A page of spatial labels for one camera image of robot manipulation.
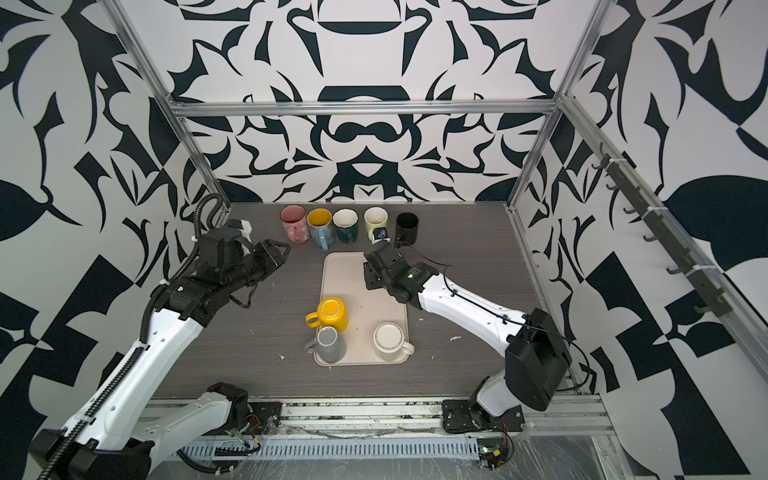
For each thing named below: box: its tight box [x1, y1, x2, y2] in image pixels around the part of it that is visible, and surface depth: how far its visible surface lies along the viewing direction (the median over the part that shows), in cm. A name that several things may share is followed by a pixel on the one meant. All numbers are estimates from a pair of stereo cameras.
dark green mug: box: [332, 208, 359, 244], surface depth 104 cm
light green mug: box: [363, 206, 389, 241], surface depth 107 cm
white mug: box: [373, 322, 415, 361], surface depth 82 cm
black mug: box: [394, 212, 419, 249], surface depth 107 cm
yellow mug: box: [306, 297, 348, 333], surface depth 85 cm
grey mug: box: [304, 326, 347, 364], surface depth 80 cm
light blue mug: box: [307, 208, 335, 251], surface depth 102 cm
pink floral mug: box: [280, 204, 311, 244], surface depth 104 cm
